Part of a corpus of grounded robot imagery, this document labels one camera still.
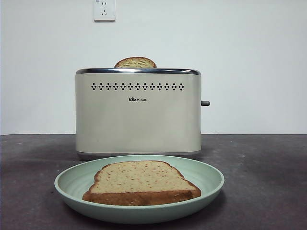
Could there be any brown-crusted bread slice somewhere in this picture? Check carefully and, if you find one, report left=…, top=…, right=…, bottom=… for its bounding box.
left=114, top=57, right=157, bottom=69
left=82, top=160, right=202, bottom=206

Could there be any pale green round plate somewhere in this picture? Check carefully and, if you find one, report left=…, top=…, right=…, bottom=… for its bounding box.
left=54, top=155, right=225, bottom=225

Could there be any cream toaster with chrome rim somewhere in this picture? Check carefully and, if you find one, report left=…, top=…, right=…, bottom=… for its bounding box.
left=75, top=68, right=201, bottom=161

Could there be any white wall power outlet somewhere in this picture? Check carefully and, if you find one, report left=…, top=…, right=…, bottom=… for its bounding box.
left=94, top=0, right=116, bottom=23

